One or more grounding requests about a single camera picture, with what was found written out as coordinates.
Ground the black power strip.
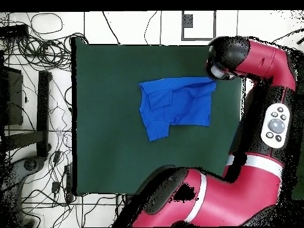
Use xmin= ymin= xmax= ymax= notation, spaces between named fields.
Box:
xmin=63 ymin=163 xmax=73 ymax=202
xmin=0 ymin=24 xmax=30 ymax=39

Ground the black cable tangle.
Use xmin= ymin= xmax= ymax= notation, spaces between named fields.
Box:
xmin=0 ymin=12 xmax=88 ymax=72

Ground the black box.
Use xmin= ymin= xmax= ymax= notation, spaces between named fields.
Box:
xmin=0 ymin=65 xmax=24 ymax=126

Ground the green cloth on side table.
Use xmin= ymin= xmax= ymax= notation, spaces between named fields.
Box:
xmin=290 ymin=142 xmax=304 ymax=200

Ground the blue printed t-shirt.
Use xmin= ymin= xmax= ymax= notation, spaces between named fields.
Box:
xmin=138 ymin=76 xmax=217 ymax=143

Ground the gray office chair base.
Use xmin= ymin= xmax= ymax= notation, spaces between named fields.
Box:
xmin=0 ymin=155 xmax=47 ymax=191

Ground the black cable with connector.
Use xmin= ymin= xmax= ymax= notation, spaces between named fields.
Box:
xmin=271 ymin=28 xmax=304 ymax=45

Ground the dark square floor tag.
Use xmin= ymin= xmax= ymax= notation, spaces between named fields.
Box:
xmin=182 ymin=14 xmax=194 ymax=28

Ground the dark green table cloth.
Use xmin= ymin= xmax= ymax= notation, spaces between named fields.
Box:
xmin=71 ymin=36 xmax=248 ymax=197

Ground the black stand frame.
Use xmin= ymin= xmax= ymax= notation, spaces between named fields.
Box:
xmin=4 ymin=70 xmax=52 ymax=159

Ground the thin black cable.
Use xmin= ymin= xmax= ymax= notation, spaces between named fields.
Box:
xmin=143 ymin=10 xmax=158 ymax=45
xmin=100 ymin=10 xmax=121 ymax=46

